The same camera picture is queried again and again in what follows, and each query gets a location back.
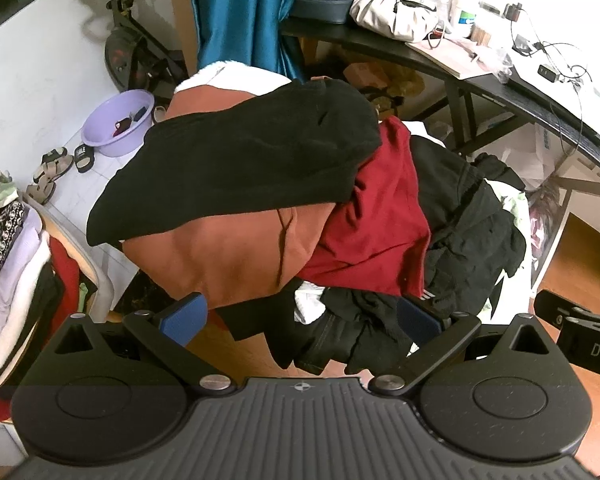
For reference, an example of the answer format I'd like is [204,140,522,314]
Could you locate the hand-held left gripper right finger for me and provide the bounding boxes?
[369,297,558,395]

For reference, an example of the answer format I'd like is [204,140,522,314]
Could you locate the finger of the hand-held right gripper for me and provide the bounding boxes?
[535,290,600,331]

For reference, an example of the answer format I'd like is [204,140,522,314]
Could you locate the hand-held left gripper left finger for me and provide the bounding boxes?
[45,292,233,395]

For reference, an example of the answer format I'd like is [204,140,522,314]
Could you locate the black knit sweater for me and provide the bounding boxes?
[86,77,383,248]

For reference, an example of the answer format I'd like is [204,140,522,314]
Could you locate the stack of folded clothes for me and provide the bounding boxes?
[0,160,98,423]

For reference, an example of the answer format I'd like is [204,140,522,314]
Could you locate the orange garment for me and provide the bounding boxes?
[122,76,331,311]

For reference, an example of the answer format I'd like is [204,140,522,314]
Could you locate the dark red garment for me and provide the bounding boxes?
[297,117,431,298]

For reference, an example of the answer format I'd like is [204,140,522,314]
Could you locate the small white cloth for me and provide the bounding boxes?
[294,281,332,325]

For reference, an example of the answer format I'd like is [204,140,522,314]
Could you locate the crumpled black garment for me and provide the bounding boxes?
[409,135,527,311]

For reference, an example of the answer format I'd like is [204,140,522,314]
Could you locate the black slipper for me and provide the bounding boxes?
[75,143,97,173]

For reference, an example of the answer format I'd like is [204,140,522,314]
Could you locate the beige sandal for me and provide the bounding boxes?
[26,180,57,206]
[33,147,75,183]

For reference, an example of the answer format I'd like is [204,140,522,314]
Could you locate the lavender plastic basin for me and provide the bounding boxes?
[81,89,156,157]

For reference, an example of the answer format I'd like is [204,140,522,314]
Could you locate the black desk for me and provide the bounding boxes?
[280,16,600,183]

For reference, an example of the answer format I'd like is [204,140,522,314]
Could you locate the brown cardboard boxes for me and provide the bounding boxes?
[342,61,426,117]

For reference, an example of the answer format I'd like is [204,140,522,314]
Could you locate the white garment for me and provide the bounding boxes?
[174,61,291,96]

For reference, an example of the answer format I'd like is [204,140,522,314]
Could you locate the open paper notebook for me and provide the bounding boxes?
[405,37,512,81]

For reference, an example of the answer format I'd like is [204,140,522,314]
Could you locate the black exercise bike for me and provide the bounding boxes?
[80,0,188,93]

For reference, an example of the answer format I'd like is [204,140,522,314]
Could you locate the white bottle green label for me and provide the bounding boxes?
[452,0,479,39]

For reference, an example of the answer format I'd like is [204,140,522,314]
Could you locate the cream handbag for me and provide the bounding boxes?
[350,0,441,43]

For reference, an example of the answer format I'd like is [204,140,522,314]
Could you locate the teal curtain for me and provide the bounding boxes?
[186,0,306,81]

